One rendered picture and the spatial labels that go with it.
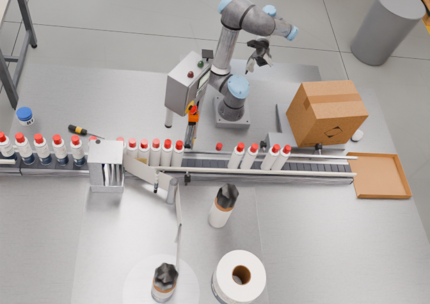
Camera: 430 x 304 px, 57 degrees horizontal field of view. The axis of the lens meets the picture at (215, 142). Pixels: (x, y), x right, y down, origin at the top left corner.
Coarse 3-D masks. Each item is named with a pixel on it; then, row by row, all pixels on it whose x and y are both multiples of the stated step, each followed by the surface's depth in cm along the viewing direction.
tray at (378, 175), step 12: (360, 156) 225; (372, 156) 226; (384, 156) 227; (396, 156) 226; (360, 168) 220; (372, 168) 221; (384, 168) 223; (396, 168) 224; (360, 180) 215; (372, 180) 217; (384, 180) 218; (396, 180) 220; (360, 192) 211; (372, 192) 213; (384, 192) 214; (396, 192) 215; (408, 192) 214
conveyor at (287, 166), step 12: (36, 156) 186; (72, 156) 189; (36, 168) 183; (48, 168) 183; (60, 168) 184; (72, 168) 186; (84, 168) 186; (240, 168) 201; (252, 168) 202; (288, 168) 206; (300, 168) 207; (312, 168) 209; (324, 168) 210; (336, 168) 211; (348, 168) 213
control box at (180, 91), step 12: (192, 60) 154; (180, 72) 149; (204, 72) 153; (168, 84) 152; (180, 84) 148; (192, 84) 148; (168, 96) 157; (180, 96) 152; (192, 96) 155; (168, 108) 163; (180, 108) 158
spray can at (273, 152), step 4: (276, 144) 188; (272, 148) 189; (276, 148) 186; (268, 152) 191; (272, 152) 189; (276, 152) 189; (268, 156) 192; (272, 156) 190; (276, 156) 190; (264, 160) 197; (268, 160) 194; (272, 160) 193; (264, 164) 198; (268, 164) 196; (272, 164) 197; (260, 168) 203; (264, 168) 200; (268, 168) 199
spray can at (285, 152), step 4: (284, 148) 188; (288, 148) 187; (280, 152) 191; (284, 152) 189; (288, 152) 189; (280, 156) 192; (284, 156) 190; (288, 156) 191; (276, 160) 196; (280, 160) 193; (284, 160) 193; (276, 164) 198; (280, 164) 196; (272, 168) 202; (276, 168) 200; (280, 168) 200
